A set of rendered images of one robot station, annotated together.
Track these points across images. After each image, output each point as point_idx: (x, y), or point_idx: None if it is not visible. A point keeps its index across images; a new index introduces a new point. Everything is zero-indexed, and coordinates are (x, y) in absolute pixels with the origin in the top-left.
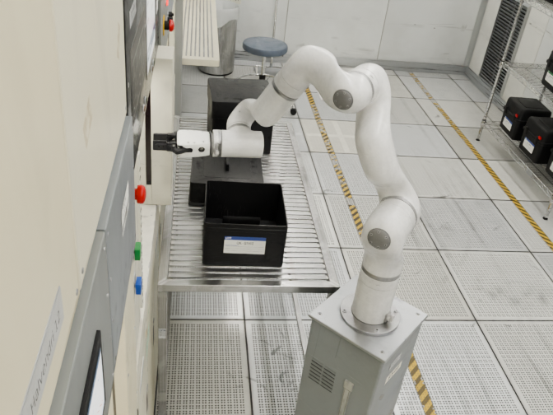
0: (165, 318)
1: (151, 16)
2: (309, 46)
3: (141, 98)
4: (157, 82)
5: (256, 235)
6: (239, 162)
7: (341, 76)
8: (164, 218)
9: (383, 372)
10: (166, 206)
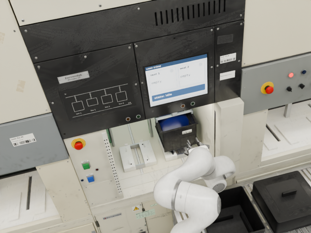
0: (173, 219)
1: (182, 80)
2: (197, 150)
3: (117, 113)
4: (217, 115)
5: (204, 229)
6: (300, 200)
7: (162, 177)
8: (229, 185)
9: None
10: (242, 182)
